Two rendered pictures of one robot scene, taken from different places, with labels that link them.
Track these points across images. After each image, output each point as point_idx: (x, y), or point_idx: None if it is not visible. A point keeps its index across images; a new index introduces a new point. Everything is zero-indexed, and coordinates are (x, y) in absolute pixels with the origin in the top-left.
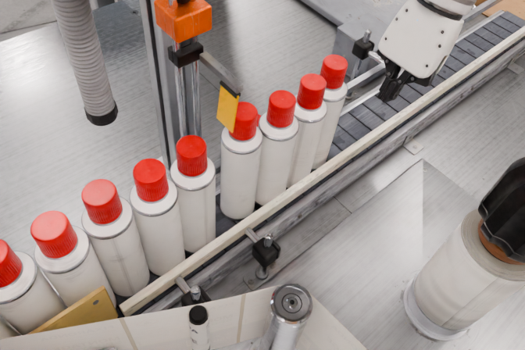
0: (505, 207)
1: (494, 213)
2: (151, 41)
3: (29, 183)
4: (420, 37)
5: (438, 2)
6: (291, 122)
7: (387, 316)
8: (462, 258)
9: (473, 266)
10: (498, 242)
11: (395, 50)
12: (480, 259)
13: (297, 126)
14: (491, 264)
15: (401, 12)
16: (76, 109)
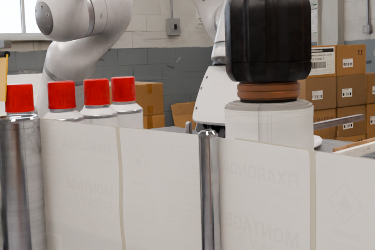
0: (226, 25)
1: (225, 43)
2: None
3: None
4: (222, 90)
5: (225, 53)
6: (71, 105)
7: None
8: (229, 124)
9: (236, 119)
10: (239, 70)
11: (206, 112)
12: (238, 107)
13: (80, 115)
14: (249, 105)
15: (203, 80)
16: None
